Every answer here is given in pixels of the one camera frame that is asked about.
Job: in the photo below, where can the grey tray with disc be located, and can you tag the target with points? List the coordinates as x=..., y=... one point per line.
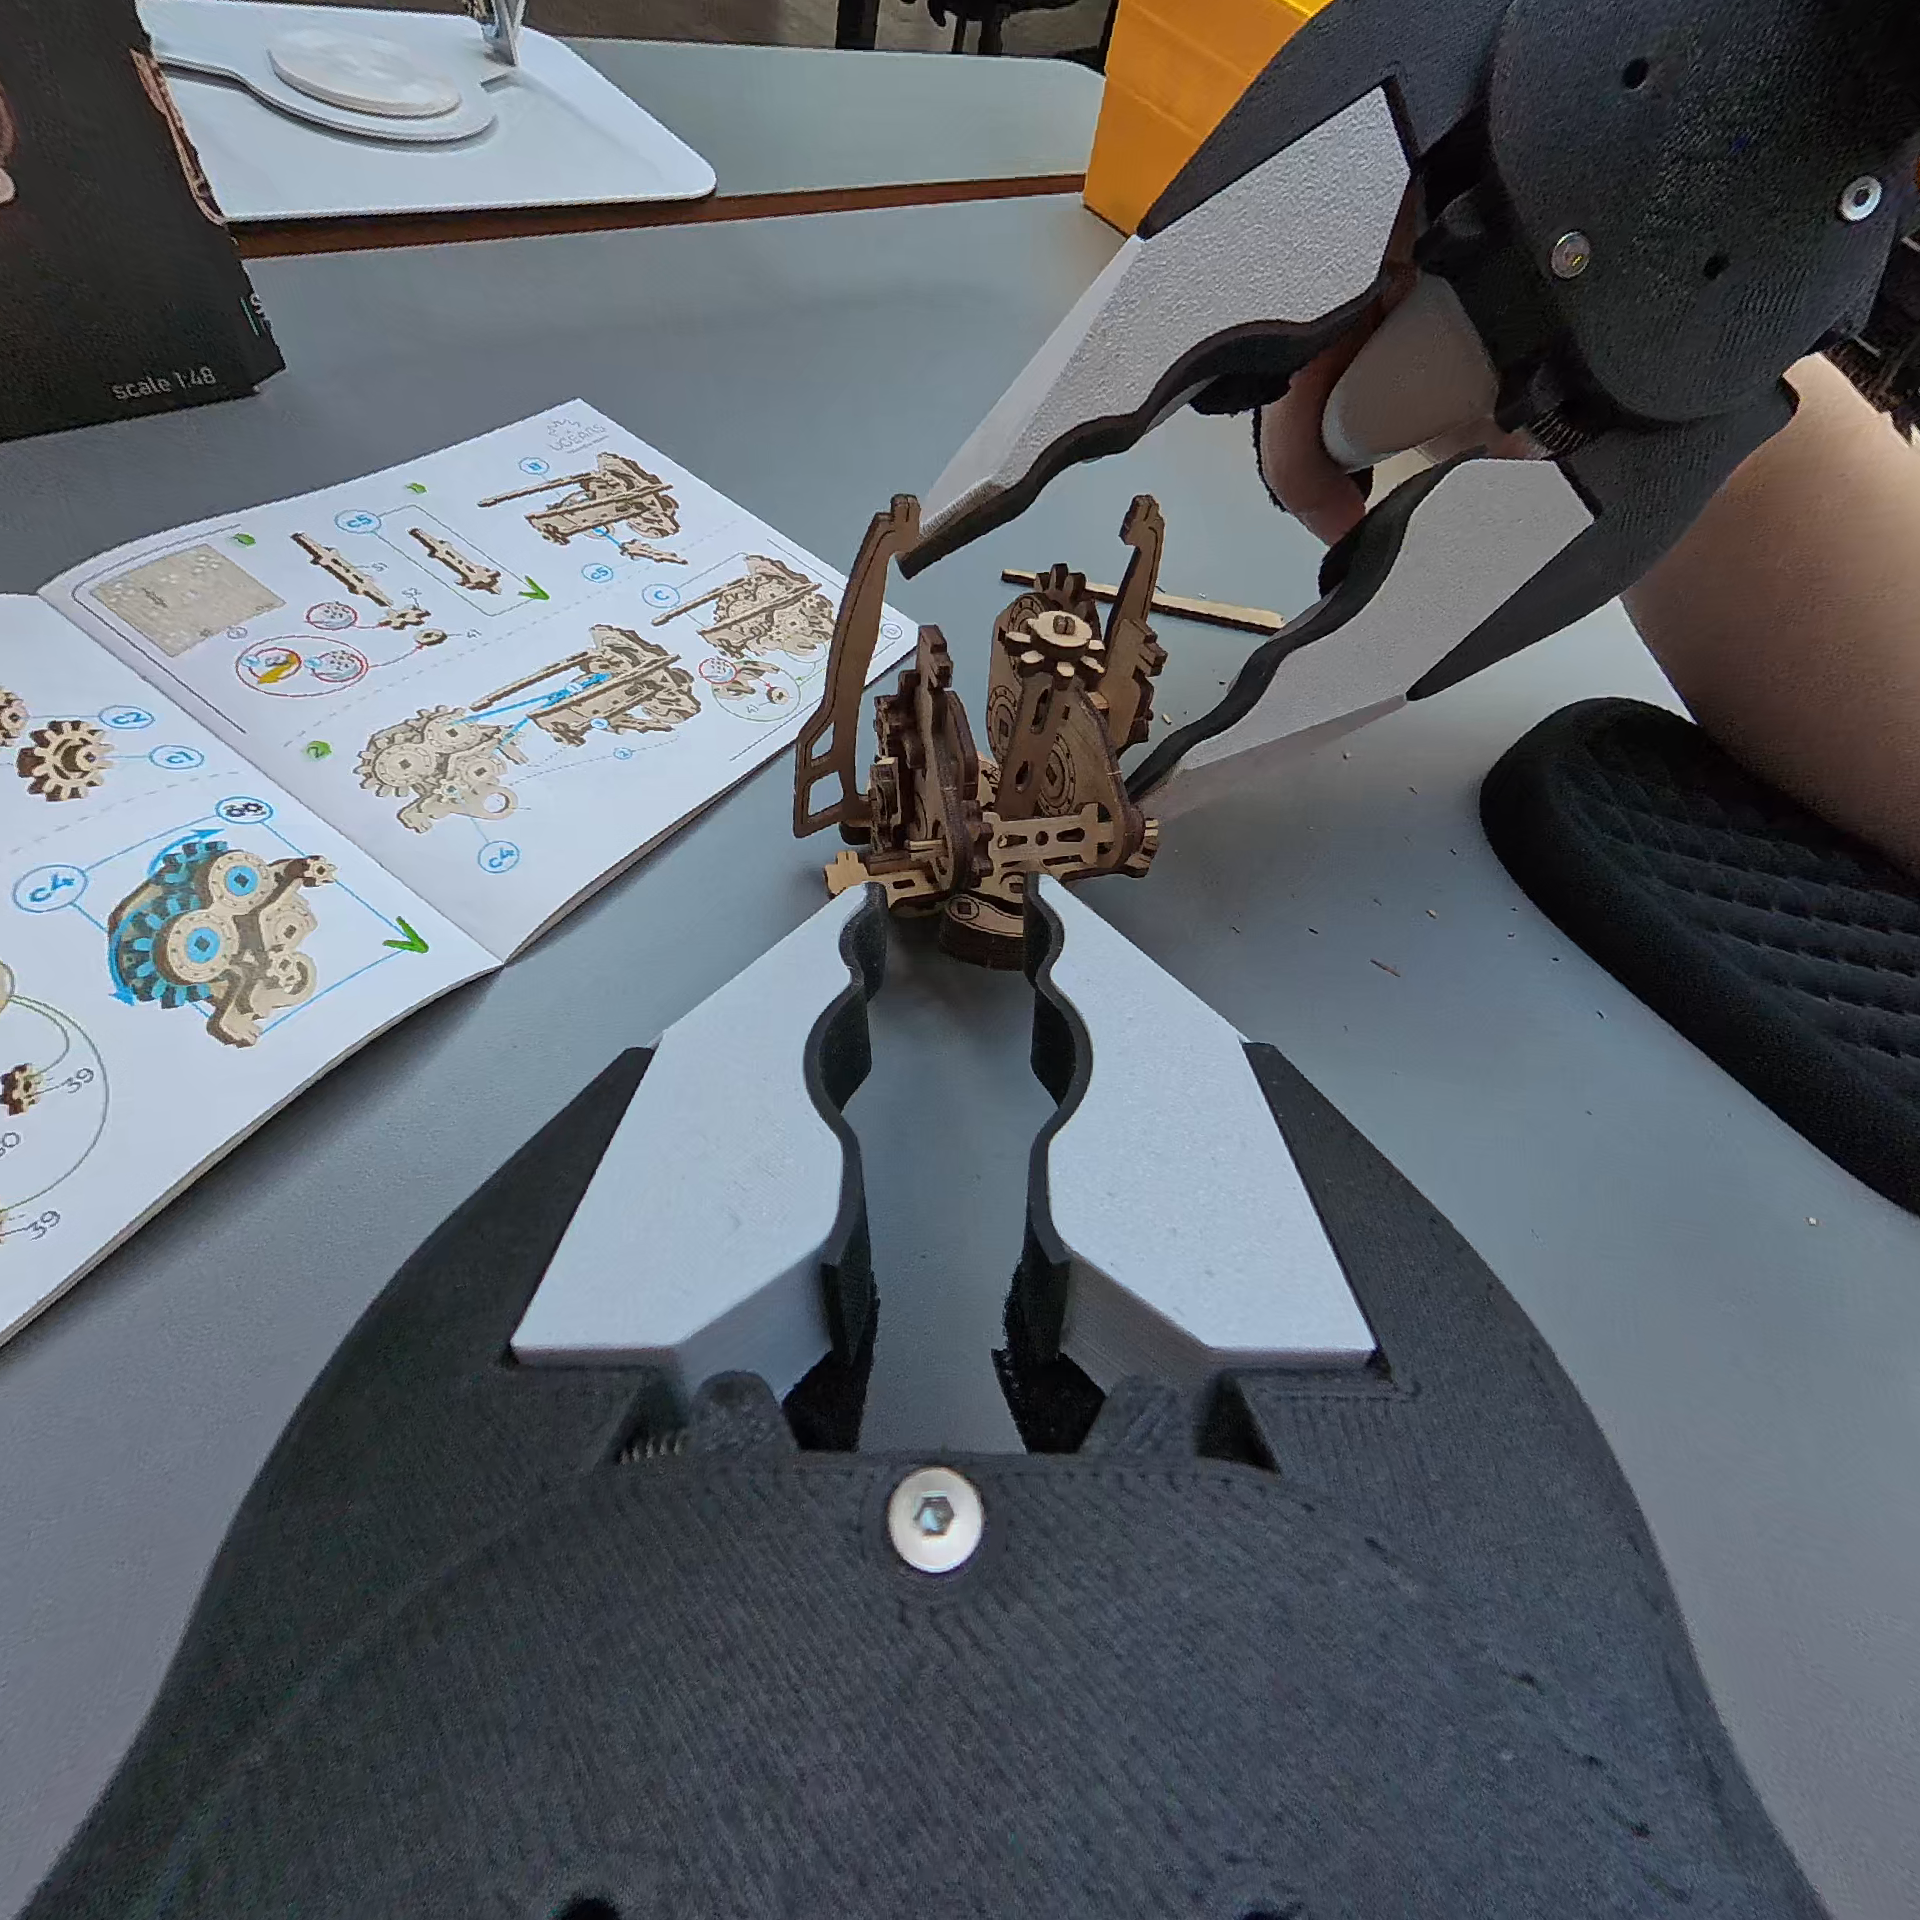
x=600, y=149

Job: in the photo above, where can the person's right forearm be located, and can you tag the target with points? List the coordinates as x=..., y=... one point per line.
x=1800, y=599

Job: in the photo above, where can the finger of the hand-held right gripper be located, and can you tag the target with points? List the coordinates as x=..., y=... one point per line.
x=1185, y=301
x=1425, y=599

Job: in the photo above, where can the grey desk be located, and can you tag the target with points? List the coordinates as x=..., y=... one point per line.
x=600, y=331

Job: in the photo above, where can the wooden gear mechanism model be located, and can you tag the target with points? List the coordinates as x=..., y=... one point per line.
x=1049, y=721

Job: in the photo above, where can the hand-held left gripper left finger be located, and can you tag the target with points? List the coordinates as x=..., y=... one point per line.
x=704, y=1202

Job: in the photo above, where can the black model kit box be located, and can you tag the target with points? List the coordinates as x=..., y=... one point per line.
x=120, y=271

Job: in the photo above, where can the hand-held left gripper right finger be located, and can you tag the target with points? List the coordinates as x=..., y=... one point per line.
x=1185, y=1202

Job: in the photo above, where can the white assembly instruction booklet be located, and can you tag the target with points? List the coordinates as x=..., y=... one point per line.
x=600, y=810

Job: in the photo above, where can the person's right hand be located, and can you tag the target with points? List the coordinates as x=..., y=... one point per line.
x=1305, y=481

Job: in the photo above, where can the thin wooden stick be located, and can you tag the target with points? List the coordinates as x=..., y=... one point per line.
x=1214, y=611

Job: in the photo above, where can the brown-edged grey table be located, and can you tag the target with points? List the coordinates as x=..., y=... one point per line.
x=839, y=121

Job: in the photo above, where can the yellow plastic bin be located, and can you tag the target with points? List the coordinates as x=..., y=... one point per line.
x=1171, y=107

